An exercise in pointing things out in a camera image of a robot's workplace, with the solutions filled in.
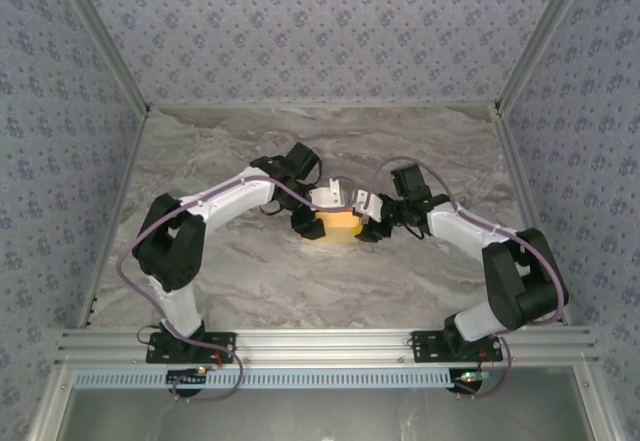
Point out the aluminium frame post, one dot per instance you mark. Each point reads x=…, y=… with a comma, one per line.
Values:
x=105, y=36
x=540, y=36

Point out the yellow paper box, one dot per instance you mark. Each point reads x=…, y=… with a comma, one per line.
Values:
x=337, y=228

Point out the grey metal sheet panel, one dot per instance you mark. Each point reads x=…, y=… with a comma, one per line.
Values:
x=320, y=416

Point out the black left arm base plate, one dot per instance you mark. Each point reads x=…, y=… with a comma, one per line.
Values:
x=160, y=353

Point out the small lit circuit board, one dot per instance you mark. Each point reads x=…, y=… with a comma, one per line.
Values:
x=470, y=377
x=187, y=377

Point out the thin aluminium side rail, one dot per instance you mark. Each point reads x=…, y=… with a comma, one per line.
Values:
x=133, y=153

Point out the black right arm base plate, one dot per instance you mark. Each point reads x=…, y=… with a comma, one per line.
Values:
x=425, y=348

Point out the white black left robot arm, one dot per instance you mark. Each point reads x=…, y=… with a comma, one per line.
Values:
x=225, y=206

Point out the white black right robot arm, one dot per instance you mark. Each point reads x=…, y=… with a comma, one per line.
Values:
x=460, y=226

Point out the long aluminium base rail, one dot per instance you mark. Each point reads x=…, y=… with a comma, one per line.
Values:
x=320, y=346

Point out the aluminium frame leg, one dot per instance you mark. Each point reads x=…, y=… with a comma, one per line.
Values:
x=50, y=406
x=598, y=406

